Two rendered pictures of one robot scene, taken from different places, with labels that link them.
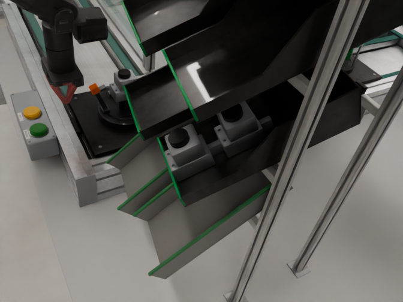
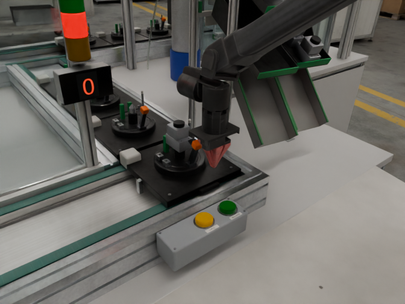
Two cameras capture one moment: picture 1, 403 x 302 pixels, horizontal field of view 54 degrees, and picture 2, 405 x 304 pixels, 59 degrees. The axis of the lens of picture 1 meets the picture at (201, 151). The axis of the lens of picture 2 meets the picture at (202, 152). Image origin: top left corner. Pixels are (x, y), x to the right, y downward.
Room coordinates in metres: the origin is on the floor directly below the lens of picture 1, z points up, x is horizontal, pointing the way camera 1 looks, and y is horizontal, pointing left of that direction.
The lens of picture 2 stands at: (0.79, 1.04, 1.50)
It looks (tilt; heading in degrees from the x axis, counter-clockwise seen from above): 31 degrees down; 266
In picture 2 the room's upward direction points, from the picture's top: 2 degrees clockwise
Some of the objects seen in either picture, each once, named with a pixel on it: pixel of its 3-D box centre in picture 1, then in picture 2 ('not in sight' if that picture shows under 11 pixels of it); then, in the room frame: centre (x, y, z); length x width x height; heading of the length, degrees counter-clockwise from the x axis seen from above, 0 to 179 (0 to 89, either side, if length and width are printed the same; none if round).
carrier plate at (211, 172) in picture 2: (125, 115); (179, 166); (0.80, 0.22, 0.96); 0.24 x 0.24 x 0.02; 35
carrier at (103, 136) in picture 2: not in sight; (132, 116); (0.95, 0.01, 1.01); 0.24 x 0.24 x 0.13; 35
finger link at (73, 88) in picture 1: (62, 83); (209, 151); (0.73, 0.34, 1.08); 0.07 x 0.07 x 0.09; 36
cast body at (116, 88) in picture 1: (128, 82); (176, 132); (0.80, 0.21, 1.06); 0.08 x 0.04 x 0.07; 126
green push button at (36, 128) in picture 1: (38, 130); (227, 209); (0.68, 0.40, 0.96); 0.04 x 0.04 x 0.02
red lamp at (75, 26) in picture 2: not in sight; (74, 23); (1.02, 0.23, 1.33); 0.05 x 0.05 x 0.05
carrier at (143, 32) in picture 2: not in sight; (156, 25); (0.95, -1.32, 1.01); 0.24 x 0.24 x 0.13; 35
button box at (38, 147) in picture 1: (34, 123); (203, 231); (0.74, 0.44, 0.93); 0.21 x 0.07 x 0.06; 35
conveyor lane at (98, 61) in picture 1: (98, 69); (72, 218); (1.06, 0.37, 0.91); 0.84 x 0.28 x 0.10; 35
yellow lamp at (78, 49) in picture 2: not in sight; (78, 47); (1.02, 0.23, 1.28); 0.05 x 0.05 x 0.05
